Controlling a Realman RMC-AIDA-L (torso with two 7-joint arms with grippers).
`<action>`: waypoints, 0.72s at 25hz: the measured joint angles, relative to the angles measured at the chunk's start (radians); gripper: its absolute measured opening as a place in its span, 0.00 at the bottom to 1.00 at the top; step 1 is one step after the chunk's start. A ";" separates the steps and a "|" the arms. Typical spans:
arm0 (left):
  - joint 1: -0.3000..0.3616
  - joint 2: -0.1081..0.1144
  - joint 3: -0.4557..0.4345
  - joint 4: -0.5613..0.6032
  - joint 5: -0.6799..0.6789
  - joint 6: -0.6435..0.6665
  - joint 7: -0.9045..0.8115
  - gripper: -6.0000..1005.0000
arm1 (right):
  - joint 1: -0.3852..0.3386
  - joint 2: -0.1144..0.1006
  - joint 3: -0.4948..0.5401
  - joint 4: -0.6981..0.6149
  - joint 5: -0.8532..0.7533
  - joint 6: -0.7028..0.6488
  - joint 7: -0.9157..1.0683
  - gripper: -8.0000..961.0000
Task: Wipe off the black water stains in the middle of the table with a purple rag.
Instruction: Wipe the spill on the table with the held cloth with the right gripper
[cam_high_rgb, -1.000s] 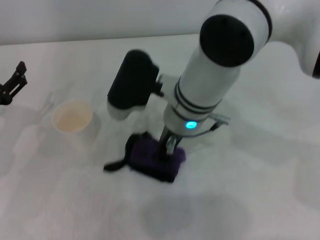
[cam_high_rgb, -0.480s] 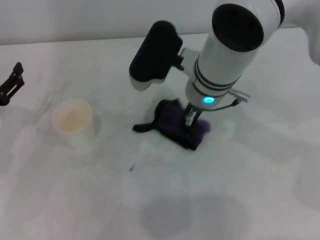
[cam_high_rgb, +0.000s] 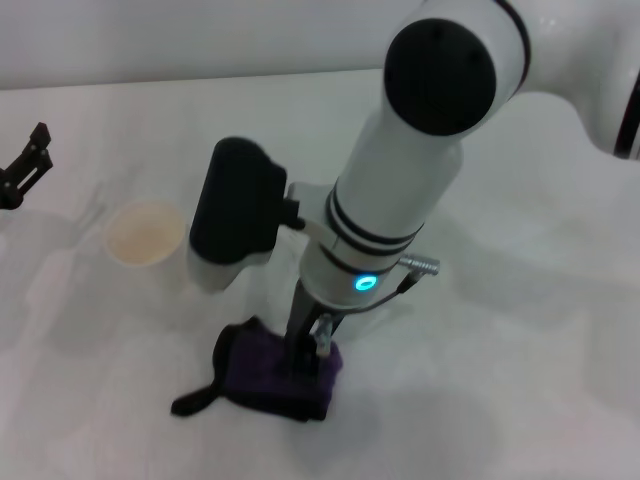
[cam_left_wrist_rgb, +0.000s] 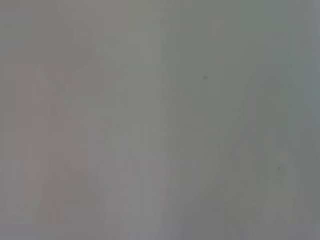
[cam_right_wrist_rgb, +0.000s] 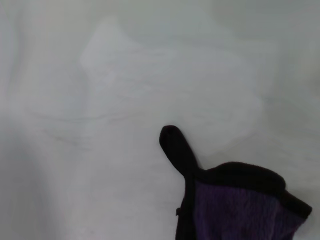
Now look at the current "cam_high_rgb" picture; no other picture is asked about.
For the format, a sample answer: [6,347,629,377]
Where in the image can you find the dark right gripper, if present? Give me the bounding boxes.
[284,279,346,384]

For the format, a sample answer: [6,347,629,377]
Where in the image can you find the purple rag with black trim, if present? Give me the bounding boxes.
[171,315,345,424]

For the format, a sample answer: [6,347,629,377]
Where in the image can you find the white paper cup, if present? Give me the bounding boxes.
[103,199,186,269]

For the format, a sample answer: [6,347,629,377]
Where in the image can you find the silver plug with black cable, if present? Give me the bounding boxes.
[344,254,445,321]

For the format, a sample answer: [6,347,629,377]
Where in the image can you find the black and white wrist camera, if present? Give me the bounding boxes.
[187,135,307,292]

